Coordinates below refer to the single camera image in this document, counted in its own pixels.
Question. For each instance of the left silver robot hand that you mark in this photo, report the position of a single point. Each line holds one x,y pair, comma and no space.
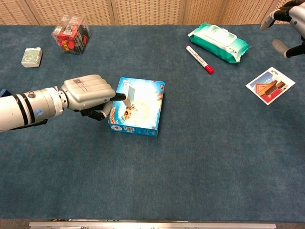
88,93

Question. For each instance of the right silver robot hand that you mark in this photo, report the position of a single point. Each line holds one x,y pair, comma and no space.
297,16

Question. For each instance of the blue cookie snack box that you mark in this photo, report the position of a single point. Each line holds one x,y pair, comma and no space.
145,112

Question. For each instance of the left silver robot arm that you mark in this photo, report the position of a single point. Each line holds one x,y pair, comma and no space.
31,107

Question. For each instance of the clear box with red contents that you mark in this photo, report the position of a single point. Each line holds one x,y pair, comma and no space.
71,35

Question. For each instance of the small pale green box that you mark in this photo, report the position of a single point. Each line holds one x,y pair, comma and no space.
31,57

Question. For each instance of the dark blue box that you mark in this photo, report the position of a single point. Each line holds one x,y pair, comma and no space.
2,91

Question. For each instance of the blue felt table cover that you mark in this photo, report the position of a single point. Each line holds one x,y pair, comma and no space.
95,167

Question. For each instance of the postcard with red palace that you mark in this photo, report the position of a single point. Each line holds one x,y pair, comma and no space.
269,87

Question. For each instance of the green wet wipes pack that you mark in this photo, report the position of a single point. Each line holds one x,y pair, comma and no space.
219,41

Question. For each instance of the wicker folding screen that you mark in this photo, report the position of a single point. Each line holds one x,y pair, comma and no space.
147,12

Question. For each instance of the white marker with red cap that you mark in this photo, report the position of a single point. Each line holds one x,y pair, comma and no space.
199,59

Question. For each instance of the aluminium table edge rail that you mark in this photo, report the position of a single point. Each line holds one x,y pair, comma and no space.
152,225

